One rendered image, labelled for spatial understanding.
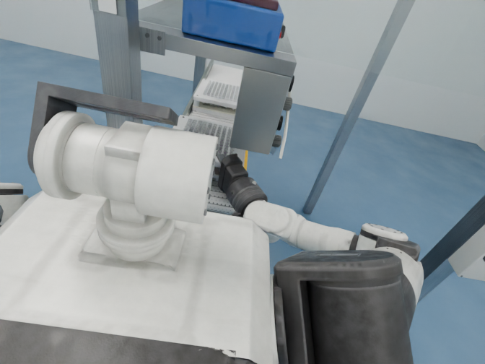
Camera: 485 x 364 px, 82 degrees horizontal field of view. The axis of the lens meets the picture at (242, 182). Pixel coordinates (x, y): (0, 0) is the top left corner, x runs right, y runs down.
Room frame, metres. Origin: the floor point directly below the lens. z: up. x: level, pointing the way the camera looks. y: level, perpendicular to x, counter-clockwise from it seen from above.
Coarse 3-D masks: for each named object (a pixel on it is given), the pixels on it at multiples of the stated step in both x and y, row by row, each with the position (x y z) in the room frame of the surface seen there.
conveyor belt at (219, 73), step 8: (216, 64) 1.91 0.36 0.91; (216, 72) 1.76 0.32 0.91; (224, 72) 1.80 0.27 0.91; (232, 72) 1.84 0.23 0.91; (240, 72) 1.87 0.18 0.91; (216, 80) 1.62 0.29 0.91; (224, 80) 1.66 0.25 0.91; (232, 80) 1.69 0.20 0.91; (240, 80) 1.73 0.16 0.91; (192, 112) 1.16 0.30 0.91; (200, 112) 1.18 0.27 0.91; (208, 120) 1.12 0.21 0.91; (216, 120) 1.14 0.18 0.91; (224, 120) 1.16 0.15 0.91; (232, 120) 1.18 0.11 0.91; (216, 184) 0.70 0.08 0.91; (216, 192) 0.66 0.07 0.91; (208, 200) 0.62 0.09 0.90; (216, 200) 0.63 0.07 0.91; (224, 200) 0.64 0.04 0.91; (208, 208) 0.61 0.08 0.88; (216, 208) 0.62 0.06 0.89; (224, 208) 0.62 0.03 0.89; (232, 208) 0.62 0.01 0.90
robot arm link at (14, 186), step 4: (0, 184) 0.31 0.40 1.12; (4, 184) 0.31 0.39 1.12; (8, 184) 0.32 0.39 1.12; (12, 184) 0.32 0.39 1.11; (16, 184) 0.33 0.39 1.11; (20, 184) 0.34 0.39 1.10; (0, 188) 0.30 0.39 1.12; (4, 188) 0.31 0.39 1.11; (8, 188) 0.31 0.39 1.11; (12, 188) 0.32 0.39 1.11; (16, 188) 0.32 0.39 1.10; (20, 188) 0.33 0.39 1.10; (0, 192) 0.30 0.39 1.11; (4, 192) 0.31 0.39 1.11; (8, 192) 0.31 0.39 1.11; (12, 192) 0.31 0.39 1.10; (16, 192) 0.32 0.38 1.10; (20, 192) 0.33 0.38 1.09
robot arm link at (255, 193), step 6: (246, 192) 0.53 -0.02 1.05; (252, 192) 0.53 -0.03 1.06; (258, 192) 0.53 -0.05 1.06; (240, 198) 0.52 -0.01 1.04; (246, 198) 0.51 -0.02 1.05; (252, 198) 0.51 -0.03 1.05; (258, 198) 0.52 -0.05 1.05; (264, 198) 0.53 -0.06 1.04; (234, 204) 0.52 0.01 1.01; (240, 204) 0.50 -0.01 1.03; (246, 204) 0.50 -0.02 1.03; (240, 210) 0.50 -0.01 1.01; (240, 216) 0.50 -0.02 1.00; (270, 234) 0.46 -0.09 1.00; (270, 240) 0.47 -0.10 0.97; (276, 240) 0.48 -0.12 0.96
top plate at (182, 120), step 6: (180, 120) 0.85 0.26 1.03; (186, 120) 0.86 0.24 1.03; (192, 120) 0.87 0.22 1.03; (198, 120) 0.88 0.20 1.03; (204, 120) 0.89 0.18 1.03; (174, 126) 0.79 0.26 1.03; (180, 126) 0.80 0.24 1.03; (222, 126) 0.88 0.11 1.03; (228, 126) 0.89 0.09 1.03; (198, 132) 0.80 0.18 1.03; (204, 132) 0.81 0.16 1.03; (210, 132) 0.82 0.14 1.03; (216, 132) 0.82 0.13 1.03; (222, 150) 0.73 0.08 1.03; (228, 150) 0.73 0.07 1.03; (234, 150) 0.74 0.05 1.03; (240, 150) 0.75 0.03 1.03; (240, 156) 0.72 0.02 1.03; (216, 162) 0.66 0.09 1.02
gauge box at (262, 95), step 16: (256, 80) 0.61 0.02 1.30; (272, 80) 0.61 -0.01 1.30; (288, 80) 0.61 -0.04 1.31; (240, 96) 0.60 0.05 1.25; (256, 96) 0.61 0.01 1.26; (272, 96) 0.61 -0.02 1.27; (240, 112) 0.60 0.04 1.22; (256, 112) 0.61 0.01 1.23; (272, 112) 0.61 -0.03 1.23; (240, 128) 0.60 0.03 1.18; (256, 128) 0.61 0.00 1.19; (272, 128) 0.61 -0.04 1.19; (240, 144) 0.60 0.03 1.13; (256, 144) 0.61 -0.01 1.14
